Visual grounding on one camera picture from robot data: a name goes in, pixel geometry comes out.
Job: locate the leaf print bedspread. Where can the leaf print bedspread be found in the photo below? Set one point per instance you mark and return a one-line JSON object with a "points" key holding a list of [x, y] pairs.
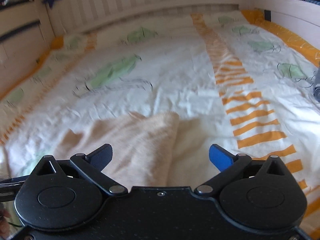
{"points": [[175, 80]]}

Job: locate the grey rolled cloth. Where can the grey rolled cloth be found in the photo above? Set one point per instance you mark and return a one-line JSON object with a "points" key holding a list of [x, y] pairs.
{"points": [[317, 85]]}

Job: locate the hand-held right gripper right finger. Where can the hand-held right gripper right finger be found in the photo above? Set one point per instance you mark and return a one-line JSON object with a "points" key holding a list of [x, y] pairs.
{"points": [[220, 157]]}

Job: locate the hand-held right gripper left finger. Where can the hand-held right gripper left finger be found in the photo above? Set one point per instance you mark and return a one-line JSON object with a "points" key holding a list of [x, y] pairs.
{"points": [[101, 156]]}

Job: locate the beige knit sweater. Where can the beige knit sweater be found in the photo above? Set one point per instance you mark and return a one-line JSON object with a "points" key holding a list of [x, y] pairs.
{"points": [[140, 142]]}

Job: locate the dark blue bed bracket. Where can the dark blue bed bracket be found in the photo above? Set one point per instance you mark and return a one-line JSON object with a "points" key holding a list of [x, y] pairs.
{"points": [[268, 15]]}

